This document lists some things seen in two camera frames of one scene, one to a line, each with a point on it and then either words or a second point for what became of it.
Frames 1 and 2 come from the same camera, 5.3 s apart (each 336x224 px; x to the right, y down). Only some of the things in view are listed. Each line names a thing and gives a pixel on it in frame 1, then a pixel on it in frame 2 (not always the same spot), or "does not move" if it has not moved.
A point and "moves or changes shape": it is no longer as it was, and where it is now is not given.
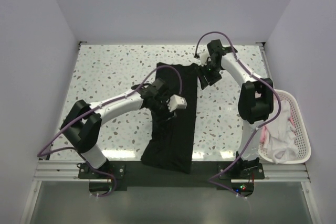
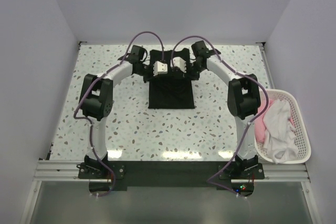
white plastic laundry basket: x=286 y=140 does not move
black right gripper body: x=211 y=73 to x=193 y=70
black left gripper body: x=160 y=109 to x=147 y=71
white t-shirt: x=277 y=136 does not move
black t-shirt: x=170 y=142 moves or changes shape
